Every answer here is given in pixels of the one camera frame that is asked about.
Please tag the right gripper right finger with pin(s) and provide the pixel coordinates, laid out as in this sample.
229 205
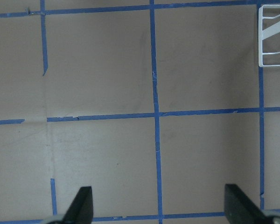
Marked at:
239 208

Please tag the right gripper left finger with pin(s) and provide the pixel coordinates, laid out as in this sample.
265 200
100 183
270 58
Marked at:
81 209

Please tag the white wire cup rack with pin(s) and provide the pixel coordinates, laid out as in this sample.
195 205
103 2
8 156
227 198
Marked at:
269 35

